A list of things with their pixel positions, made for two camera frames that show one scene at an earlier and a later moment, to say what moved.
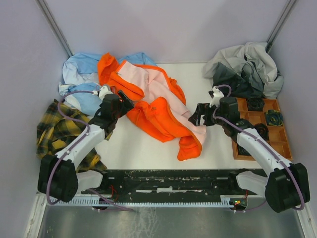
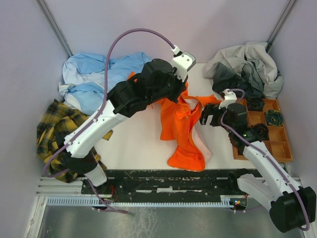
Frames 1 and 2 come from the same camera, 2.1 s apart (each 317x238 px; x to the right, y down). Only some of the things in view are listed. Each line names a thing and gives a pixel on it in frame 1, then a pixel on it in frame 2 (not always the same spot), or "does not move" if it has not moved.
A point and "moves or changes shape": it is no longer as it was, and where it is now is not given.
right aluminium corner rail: [286, 10] does not move
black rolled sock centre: [263, 130] does not move
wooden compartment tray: [277, 135] does not move
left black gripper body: [124, 107] → [176, 85]
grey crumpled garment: [248, 70] does not move
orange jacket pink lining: [158, 101] moves or changes shape
